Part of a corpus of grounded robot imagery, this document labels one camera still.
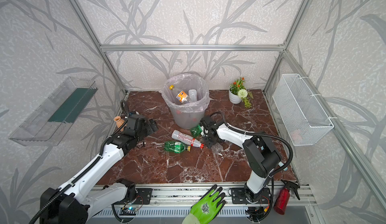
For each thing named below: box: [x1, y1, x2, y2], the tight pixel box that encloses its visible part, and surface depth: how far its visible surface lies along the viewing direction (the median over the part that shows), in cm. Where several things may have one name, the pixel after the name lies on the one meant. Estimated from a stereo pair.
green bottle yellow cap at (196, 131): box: [189, 124, 203, 138], surface depth 97 cm
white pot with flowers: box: [228, 76, 254, 108], surface depth 104 cm
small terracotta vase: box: [113, 116, 128, 132], surface depth 92 cm
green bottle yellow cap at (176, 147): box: [163, 141, 191, 154], surface depth 90 cm
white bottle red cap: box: [187, 88, 198, 102], surface depth 96 cm
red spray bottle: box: [273, 179, 301, 215], surface depth 73 cm
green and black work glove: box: [181, 184, 227, 224], surface depth 71 cm
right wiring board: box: [245, 206, 265, 222], surface depth 71 cm
